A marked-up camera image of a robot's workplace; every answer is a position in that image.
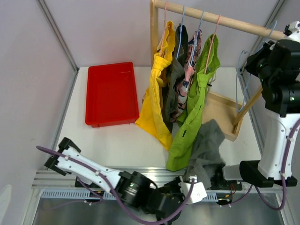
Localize blue hanger of grey shorts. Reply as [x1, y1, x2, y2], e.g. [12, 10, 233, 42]
[235, 20, 278, 113]

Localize lime green shorts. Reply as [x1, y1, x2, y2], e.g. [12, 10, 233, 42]
[165, 34, 220, 172]

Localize grey shorts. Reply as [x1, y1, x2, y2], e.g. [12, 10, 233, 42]
[184, 120, 225, 189]

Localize pink hanger of green shorts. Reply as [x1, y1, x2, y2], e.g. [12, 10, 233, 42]
[203, 14, 222, 75]

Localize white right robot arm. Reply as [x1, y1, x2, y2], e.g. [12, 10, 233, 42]
[214, 39, 300, 189]

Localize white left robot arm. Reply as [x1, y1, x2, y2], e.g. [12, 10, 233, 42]
[37, 137, 188, 225]

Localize pink patterned shorts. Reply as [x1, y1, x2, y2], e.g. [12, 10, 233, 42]
[171, 30, 202, 122]

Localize blue hanger of patterned shorts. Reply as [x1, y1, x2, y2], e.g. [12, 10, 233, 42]
[189, 10, 205, 66]

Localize yellow shorts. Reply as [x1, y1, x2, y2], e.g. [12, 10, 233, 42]
[135, 21, 176, 150]

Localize dark olive shorts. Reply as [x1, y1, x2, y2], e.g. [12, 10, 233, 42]
[162, 25, 188, 132]

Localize blue hanger of olive shorts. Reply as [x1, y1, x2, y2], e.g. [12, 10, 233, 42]
[176, 5, 186, 61]

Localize pink hanger of yellow shorts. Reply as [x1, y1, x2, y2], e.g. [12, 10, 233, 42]
[159, 1, 168, 57]

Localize wooden clothes rack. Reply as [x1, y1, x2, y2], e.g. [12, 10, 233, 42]
[150, 0, 285, 142]

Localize red plastic tray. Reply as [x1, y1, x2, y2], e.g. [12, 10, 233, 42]
[85, 62, 139, 128]

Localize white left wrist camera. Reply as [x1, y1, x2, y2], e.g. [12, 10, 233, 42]
[178, 175, 207, 204]

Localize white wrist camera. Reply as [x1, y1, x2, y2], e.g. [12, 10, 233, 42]
[284, 21, 300, 42]
[178, 175, 207, 204]

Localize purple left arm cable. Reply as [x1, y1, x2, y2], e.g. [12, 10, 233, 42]
[36, 145, 197, 224]

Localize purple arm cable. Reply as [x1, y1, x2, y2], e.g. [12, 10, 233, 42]
[36, 145, 197, 224]
[243, 117, 300, 210]

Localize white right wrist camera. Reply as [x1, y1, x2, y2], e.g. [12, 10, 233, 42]
[284, 21, 300, 42]

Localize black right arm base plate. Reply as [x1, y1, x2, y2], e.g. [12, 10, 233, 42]
[210, 173, 242, 191]

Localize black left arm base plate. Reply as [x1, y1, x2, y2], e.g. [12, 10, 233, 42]
[75, 177, 93, 188]

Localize grey slotted cable duct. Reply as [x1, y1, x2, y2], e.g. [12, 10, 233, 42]
[41, 189, 218, 202]

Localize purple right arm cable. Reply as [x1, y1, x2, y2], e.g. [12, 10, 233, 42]
[243, 117, 300, 210]

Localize aluminium mounting rail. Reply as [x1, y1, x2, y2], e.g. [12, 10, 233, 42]
[30, 165, 188, 194]

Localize grey aluminium frame post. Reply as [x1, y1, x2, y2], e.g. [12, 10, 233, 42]
[35, 0, 79, 72]

